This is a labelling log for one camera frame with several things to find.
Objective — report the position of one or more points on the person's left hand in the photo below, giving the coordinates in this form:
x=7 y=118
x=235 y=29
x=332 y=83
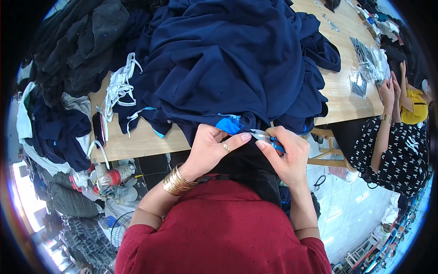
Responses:
x=205 y=150

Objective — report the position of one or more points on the person's right hand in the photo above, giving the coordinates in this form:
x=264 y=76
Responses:
x=291 y=161

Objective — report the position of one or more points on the dark garment with blue panel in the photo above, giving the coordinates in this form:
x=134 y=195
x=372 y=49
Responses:
x=246 y=164

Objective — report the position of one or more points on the wooden stool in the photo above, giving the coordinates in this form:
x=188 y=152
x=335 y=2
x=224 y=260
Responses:
x=328 y=150

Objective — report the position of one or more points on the stack of gold bangles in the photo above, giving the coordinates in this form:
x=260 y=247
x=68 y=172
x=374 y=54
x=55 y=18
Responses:
x=178 y=181

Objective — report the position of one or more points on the person's body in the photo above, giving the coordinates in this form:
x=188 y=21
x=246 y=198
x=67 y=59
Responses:
x=219 y=233

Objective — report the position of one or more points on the red-capped bottle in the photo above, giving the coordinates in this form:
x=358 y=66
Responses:
x=118 y=174

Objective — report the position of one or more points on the heap of navy garments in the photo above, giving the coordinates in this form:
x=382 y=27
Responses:
x=226 y=58

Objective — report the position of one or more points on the black phone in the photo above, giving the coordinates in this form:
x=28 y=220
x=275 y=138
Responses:
x=98 y=128

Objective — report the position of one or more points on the grey floor fan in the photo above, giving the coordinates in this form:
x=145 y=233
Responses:
x=120 y=231

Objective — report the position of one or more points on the cluttered white shelf rack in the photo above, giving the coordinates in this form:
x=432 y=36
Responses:
x=379 y=239

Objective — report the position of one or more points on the pile of clear plastic packets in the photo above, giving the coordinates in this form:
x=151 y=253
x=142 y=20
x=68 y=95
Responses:
x=368 y=65

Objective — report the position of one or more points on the grey striped bag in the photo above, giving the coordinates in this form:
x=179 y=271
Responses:
x=72 y=200

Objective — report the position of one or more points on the clear plastic packet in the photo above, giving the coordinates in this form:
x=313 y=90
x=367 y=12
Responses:
x=331 y=23

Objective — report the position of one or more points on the heap of navy and white clothes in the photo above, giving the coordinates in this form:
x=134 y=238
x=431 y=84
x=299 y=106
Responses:
x=58 y=133

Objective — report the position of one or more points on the heap of dark grey garments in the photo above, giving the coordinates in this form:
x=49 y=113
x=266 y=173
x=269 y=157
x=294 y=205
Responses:
x=85 y=37

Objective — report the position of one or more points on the heap of clothes and boxes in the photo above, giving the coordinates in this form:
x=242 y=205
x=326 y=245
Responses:
x=390 y=27

